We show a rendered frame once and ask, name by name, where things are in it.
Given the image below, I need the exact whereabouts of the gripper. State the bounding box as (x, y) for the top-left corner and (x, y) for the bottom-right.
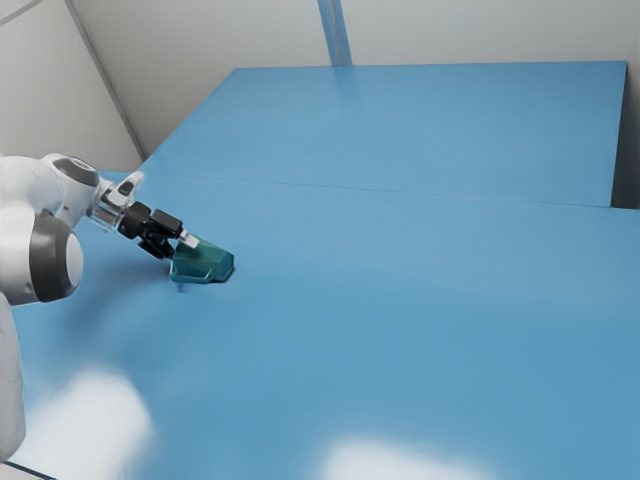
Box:
(117, 201), (200, 260)

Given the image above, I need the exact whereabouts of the teal faceted mug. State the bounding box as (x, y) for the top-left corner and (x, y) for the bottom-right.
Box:
(169, 235), (236, 285)

